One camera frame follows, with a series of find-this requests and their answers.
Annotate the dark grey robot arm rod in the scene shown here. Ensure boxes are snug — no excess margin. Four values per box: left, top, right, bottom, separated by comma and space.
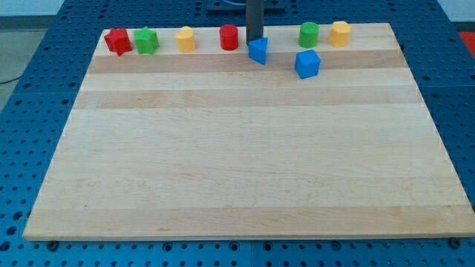
246, 0, 264, 44

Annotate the large wooden board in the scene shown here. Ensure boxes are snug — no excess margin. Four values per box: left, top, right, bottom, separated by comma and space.
23, 23, 474, 241

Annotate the blue triangle block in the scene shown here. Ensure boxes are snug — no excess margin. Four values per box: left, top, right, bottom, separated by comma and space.
248, 37, 268, 65

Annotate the blue cube block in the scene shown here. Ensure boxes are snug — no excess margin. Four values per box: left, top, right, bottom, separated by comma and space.
295, 50, 321, 79

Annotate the red cylinder block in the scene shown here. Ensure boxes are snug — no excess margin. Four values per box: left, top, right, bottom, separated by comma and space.
219, 24, 239, 50

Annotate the green cylinder block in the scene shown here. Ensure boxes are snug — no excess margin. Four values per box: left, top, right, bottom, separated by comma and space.
298, 22, 320, 48

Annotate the green star block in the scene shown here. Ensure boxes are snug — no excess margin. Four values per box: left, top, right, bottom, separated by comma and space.
134, 27, 160, 54

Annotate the yellow hexagon block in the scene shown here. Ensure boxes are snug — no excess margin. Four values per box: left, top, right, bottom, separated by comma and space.
328, 21, 352, 47

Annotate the red star block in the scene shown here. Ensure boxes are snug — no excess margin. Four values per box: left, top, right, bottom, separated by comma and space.
104, 28, 132, 56

